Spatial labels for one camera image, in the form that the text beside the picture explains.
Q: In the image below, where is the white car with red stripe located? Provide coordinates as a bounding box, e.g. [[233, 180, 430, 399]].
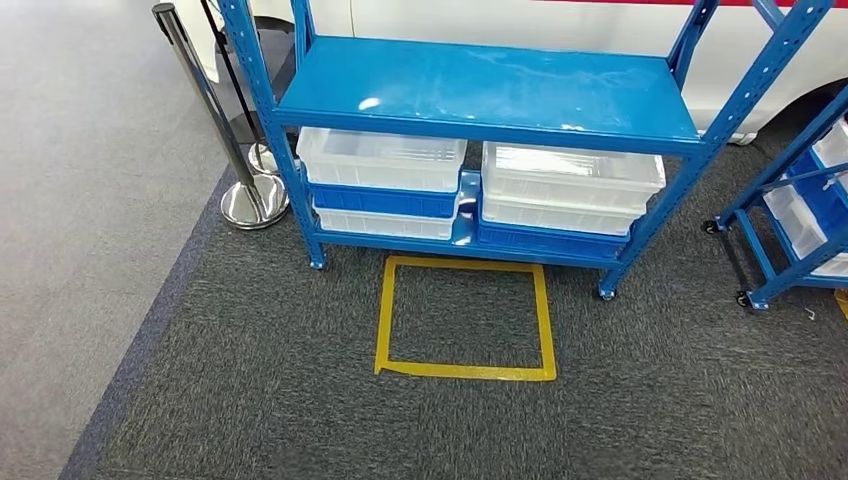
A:
[[168, 0, 848, 147]]

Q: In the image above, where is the thin black pole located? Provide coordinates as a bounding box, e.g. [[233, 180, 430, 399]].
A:
[[198, 0, 268, 175]]

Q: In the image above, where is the blue metal shelf rack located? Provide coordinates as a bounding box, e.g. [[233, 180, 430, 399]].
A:
[[217, 0, 835, 303], [702, 82, 848, 311]]

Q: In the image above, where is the translucent clear storage bin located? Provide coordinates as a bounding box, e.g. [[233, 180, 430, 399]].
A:
[[296, 126, 469, 194]]

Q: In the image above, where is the yellow floor tape square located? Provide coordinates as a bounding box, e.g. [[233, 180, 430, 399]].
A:
[[373, 254, 558, 384]]

